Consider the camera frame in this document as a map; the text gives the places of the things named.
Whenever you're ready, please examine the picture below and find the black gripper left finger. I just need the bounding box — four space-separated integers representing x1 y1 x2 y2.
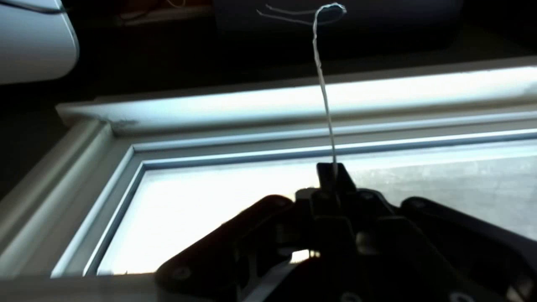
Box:
154 161 349 302

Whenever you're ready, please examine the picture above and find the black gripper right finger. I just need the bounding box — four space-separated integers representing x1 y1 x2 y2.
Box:
334 163 537 302

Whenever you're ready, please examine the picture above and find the white blind pull cord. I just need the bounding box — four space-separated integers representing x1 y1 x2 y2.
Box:
255 2 349 170

